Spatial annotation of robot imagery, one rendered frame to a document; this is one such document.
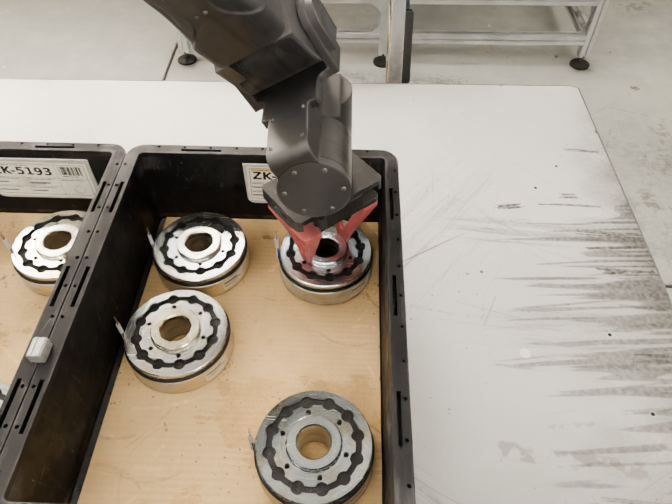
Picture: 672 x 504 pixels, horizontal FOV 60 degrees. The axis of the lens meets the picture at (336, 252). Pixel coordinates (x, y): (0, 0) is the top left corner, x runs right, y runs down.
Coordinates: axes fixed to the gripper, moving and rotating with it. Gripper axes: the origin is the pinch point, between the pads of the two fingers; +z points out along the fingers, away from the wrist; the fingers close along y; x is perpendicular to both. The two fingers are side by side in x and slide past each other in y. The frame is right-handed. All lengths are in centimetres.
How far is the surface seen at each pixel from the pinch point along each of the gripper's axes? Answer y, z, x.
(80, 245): -21.5, -6.2, 9.7
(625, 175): 145, 88, 25
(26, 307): -29.0, 3.7, 15.1
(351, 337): -3.5, 4.1, -9.1
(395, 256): 1.4, -5.9, -9.6
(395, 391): -7.7, -5.9, -19.9
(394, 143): 32.1, 17.3, 23.6
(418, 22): 159, 88, 145
